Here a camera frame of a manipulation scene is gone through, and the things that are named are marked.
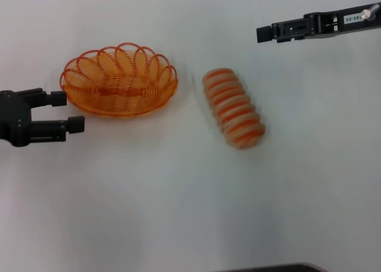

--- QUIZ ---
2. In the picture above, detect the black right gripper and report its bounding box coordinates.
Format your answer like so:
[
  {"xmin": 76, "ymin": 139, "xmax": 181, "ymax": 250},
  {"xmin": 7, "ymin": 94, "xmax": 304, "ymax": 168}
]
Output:
[{"xmin": 256, "ymin": 4, "xmax": 381, "ymax": 44}]

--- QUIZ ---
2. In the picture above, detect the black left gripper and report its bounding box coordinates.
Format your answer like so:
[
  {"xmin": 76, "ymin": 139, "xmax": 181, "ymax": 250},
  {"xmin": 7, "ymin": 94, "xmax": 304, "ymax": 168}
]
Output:
[{"xmin": 0, "ymin": 87, "xmax": 86, "ymax": 148}]

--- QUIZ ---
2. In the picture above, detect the orange wire basket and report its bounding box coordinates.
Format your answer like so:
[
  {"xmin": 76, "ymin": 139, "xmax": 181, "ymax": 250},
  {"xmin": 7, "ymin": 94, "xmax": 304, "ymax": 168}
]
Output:
[{"xmin": 59, "ymin": 42, "xmax": 179, "ymax": 120}]

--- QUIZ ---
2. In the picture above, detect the orange striped bread loaf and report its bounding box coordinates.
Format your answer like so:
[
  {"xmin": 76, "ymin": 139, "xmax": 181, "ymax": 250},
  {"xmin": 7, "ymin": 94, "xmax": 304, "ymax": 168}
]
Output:
[{"xmin": 201, "ymin": 67, "xmax": 266, "ymax": 150}]

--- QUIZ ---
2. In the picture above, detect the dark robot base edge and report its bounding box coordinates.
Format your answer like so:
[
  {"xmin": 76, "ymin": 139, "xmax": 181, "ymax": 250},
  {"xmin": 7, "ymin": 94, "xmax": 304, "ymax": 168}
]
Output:
[{"xmin": 220, "ymin": 262, "xmax": 324, "ymax": 272}]

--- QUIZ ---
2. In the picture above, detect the silver metal fitting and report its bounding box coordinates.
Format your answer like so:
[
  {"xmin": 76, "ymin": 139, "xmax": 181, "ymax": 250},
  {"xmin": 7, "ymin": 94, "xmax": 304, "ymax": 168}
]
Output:
[{"xmin": 360, "ymin": 2, "xmax": 381, "ymax": 21}]

